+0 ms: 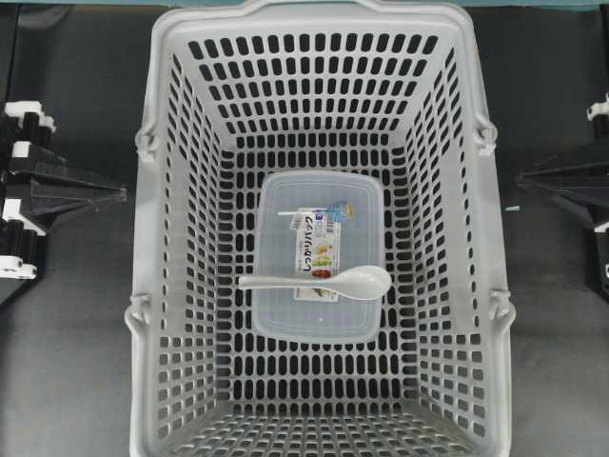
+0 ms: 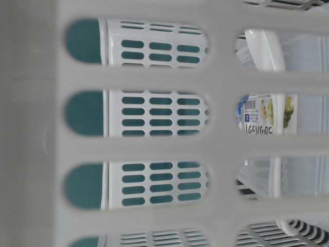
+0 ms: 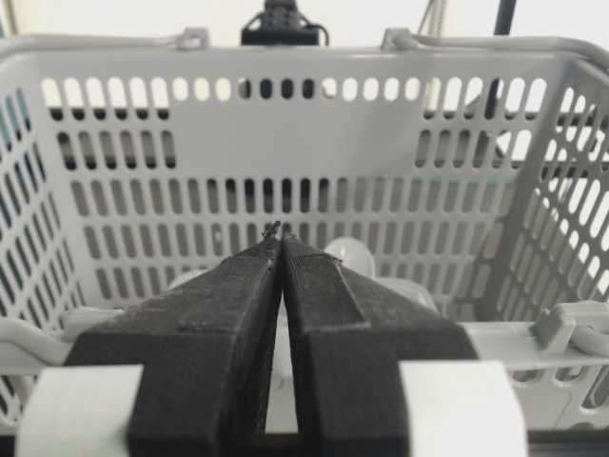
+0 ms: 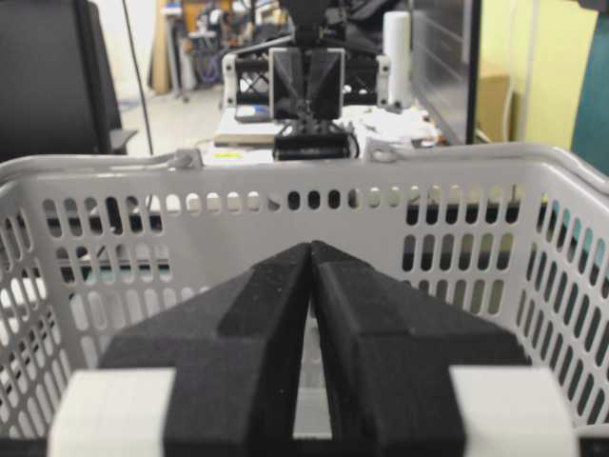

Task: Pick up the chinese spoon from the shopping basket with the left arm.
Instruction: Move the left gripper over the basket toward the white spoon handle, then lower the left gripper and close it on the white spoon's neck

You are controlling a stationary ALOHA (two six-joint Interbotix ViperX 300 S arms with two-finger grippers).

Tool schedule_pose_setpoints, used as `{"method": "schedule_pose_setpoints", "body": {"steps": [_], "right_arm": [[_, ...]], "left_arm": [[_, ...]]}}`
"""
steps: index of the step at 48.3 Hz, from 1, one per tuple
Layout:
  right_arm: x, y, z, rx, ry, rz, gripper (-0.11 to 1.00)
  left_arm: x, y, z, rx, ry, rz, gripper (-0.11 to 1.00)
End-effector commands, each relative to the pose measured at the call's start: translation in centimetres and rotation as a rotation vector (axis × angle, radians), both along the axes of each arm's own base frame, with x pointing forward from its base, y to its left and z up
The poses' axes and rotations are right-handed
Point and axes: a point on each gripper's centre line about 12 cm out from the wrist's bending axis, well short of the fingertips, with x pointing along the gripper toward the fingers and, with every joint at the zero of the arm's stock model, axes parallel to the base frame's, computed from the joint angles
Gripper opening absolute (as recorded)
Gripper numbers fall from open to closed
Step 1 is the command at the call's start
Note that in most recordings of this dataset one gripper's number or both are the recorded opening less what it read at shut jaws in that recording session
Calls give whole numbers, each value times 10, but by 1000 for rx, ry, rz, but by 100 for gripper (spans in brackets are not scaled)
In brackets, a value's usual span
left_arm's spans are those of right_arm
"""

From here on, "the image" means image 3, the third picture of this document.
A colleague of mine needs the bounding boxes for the white chinese spoon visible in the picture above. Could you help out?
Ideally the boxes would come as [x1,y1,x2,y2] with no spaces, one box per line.
[168,237,434,382]

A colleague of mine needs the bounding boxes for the black vertical pole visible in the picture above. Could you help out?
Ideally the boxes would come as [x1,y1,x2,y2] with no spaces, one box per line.
[485,0,517,118]

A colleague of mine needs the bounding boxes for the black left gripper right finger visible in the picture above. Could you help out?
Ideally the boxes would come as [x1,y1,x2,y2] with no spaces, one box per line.
[282,234,478,456]

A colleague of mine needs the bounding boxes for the grey plastic shopping basket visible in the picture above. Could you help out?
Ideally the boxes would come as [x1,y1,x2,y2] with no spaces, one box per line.
[0,27,609,432]

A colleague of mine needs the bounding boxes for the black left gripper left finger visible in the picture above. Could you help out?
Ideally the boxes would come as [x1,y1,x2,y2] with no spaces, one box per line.
[67,226,282,456]

